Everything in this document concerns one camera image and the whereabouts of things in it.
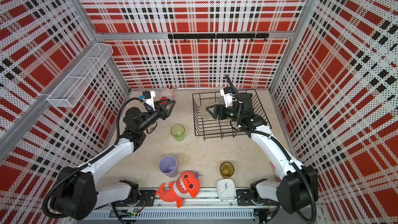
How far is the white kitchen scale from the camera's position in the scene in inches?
28.8

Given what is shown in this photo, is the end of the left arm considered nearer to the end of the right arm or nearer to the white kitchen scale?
the end of the right arm

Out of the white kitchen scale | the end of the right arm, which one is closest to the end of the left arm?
the end of the right arm
